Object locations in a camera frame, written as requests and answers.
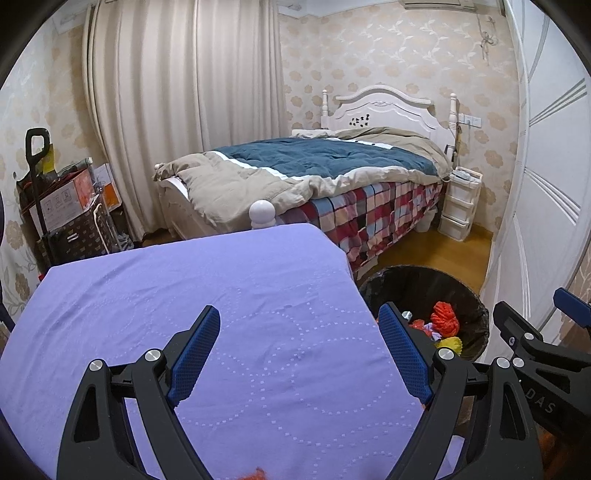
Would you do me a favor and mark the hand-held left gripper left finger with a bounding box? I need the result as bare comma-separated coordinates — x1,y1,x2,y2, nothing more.
54,305,221,480

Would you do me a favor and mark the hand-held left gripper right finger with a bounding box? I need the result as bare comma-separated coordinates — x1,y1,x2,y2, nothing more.
378,302,541,480

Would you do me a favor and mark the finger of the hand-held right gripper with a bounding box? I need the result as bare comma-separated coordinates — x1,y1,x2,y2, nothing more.
553,287,591,330
492,301,591,370

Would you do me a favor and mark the black bagged waste bin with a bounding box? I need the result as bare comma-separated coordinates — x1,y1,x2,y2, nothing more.
359,265,490,363

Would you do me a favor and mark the yellow foam fruit net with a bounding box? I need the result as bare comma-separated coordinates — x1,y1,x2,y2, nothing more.
434,336,464,355

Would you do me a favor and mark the red foam fruit net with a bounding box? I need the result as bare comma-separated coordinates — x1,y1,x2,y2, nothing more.
430,301,462,337

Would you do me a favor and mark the purple tablecloth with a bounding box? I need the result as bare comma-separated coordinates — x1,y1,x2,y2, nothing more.
0,223,467,480

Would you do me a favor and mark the white plastic drawer unit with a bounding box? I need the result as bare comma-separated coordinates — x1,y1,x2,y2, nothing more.
437,168,482,241

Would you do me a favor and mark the white panelled door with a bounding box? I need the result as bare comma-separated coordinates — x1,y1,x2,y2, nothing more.
480,0,591,333

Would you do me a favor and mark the plaid bedsheet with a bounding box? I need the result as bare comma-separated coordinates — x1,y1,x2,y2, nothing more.
281,180,446,273

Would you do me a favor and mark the white bedpost knob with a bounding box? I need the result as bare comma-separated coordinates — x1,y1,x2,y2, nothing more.
248,199,278,230

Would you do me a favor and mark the brown patterned bag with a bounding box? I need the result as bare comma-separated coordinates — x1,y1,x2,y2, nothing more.
39,203,116,268

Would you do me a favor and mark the white and orange box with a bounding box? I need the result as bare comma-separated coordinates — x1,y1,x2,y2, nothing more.
95,163,125,208

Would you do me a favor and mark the bed with checkered blanket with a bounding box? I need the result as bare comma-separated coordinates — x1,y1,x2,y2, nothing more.
154,129,455,224

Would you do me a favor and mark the black hand trolley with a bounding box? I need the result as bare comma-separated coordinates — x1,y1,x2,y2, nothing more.
25,128,51,268

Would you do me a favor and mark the cream curtain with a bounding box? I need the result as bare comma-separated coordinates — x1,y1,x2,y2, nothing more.
85,0,296,241

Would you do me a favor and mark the white bed headboard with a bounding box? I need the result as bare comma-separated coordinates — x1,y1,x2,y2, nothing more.
321,84,460,158

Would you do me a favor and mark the white air conditioner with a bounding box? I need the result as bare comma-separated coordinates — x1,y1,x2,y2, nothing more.
399,0,476,10

